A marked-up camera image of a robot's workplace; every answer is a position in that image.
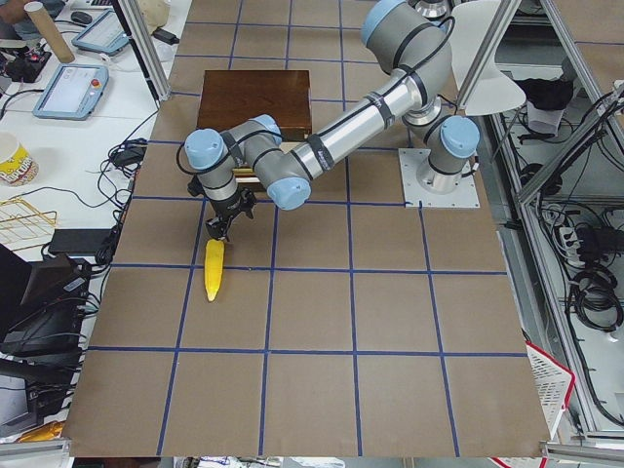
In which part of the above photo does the beige cap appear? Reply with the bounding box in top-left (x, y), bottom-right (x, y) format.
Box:
top-left (138, 0), bottom-right (171, 33)

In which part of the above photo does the gold wire rack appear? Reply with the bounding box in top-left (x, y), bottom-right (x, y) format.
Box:
top-left (1, 198), bottom-right (58, 251)

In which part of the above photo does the white chair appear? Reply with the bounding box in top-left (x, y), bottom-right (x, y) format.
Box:
top-left (450, 0), bottom-right (526, 116)

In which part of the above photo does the white red basket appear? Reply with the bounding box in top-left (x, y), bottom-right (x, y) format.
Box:
top-left (526, 341), bottom-right (576, 439)

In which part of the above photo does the brown wooden drawer cabinet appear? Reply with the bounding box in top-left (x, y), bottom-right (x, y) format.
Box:
top-left (197, 69), bottom-right (312, 141)

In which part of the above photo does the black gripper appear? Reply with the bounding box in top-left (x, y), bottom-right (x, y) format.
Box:
top-left (205, 189), bottom-right (257, 243)

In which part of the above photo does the yellow popcorn cup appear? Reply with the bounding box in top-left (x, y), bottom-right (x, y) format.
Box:
top-left (0, 132), bottom-right (39, 186)

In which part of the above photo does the black power adapter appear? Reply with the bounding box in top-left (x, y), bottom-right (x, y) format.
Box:
top-left (152, 27), bottom-right (179, 45)

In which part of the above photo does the cardboard tube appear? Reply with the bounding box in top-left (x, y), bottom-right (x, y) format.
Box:
top-left (23, 1), bottom-right (75, 63)

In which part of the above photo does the aluminium frame post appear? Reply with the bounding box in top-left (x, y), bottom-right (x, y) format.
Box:
top-left (112, 0), bottom-right (172, 102)

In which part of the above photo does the yellow corn cob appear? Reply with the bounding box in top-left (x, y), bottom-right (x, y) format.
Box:
top-left (204, 239), bottom-right (225, 302)

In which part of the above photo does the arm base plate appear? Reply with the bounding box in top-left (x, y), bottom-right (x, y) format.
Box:
top-left (398, 148), bottom-right (480, 210)

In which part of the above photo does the blue teach pendant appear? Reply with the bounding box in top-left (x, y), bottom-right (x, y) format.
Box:
top-left (71, 10), bottom-right (129, 56)
top-left (32, 64), bottom-right (109, 121)

